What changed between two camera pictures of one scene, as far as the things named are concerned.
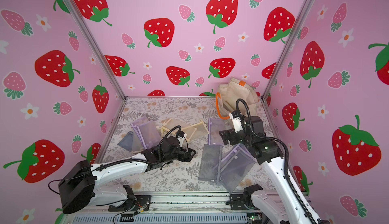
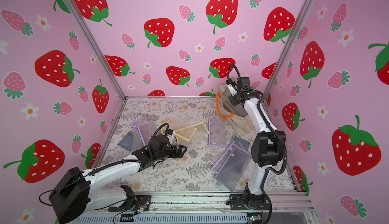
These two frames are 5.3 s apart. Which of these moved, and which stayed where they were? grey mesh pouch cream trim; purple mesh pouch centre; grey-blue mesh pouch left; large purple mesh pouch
Moved: grey mesh pouch cream trim
Stayed: purple mesh pouch centre; grey-blue mesh pouch left; large purple mesh pouch
